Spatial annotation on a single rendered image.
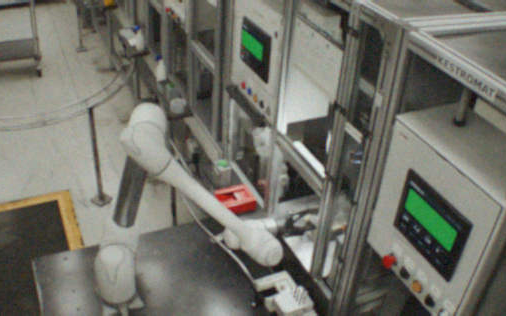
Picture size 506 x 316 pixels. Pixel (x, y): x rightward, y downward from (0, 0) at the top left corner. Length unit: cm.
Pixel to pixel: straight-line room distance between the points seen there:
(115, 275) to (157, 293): 28
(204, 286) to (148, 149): 80
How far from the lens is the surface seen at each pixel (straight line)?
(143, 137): 186
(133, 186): 215
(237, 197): 245
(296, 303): 206
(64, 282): 251
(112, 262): 218
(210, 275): 247
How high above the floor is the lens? 249
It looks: 34 degrees down
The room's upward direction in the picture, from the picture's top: 5 degrees clockwise
